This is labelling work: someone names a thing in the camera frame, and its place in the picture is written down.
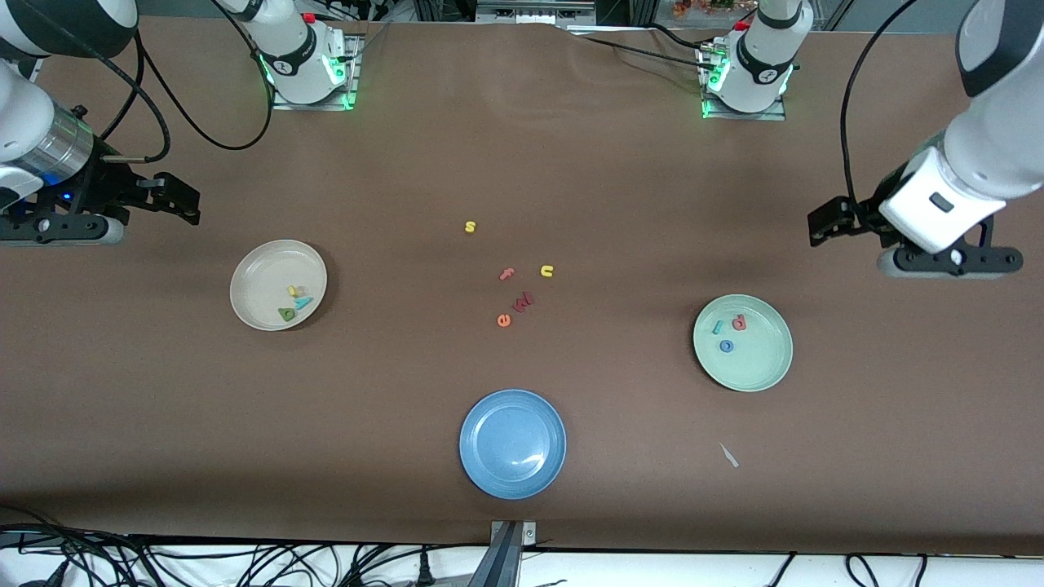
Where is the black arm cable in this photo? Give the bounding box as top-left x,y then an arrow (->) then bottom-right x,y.
840,0 -> 922,209
82,0 -> 274,164

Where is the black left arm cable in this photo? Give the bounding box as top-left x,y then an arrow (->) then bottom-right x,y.
840,0 -> 922,209

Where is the black table cable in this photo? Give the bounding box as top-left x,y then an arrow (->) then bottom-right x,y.
571,31 -> 719,68
648,23 -> 719,51

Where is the grey metal box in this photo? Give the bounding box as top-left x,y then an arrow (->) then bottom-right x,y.
476,0 -> 596,25

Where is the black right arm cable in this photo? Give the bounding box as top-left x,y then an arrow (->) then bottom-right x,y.
82,0 -> 274,164

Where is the grey metal camera bracket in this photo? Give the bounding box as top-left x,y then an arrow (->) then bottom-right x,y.
488,520 -> 537,587

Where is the blue round plate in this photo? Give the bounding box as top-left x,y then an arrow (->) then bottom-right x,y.
459,389 -> 568,500

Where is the beige round plate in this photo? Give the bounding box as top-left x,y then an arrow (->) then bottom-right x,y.
230,239 -> 329,332

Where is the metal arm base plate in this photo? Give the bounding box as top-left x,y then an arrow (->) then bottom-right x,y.
271,33 -> 364,111
700,45 -> 788,121

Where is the green round plate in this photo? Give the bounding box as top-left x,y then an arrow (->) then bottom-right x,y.
692,293 -> 794,393

